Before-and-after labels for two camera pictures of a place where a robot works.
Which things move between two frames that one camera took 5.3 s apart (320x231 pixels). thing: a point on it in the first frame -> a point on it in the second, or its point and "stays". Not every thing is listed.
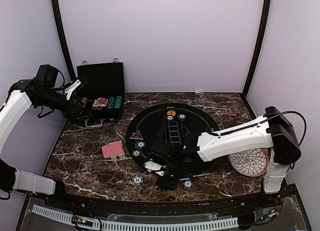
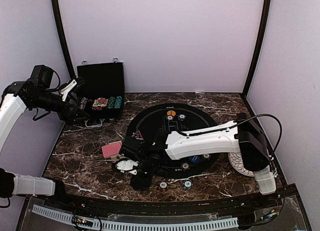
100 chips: x=170 y=117 stays
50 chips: x=182 y=117 stays
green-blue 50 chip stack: x=187 y=185 stays
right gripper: x=168 y=184 -> x=140 y=184
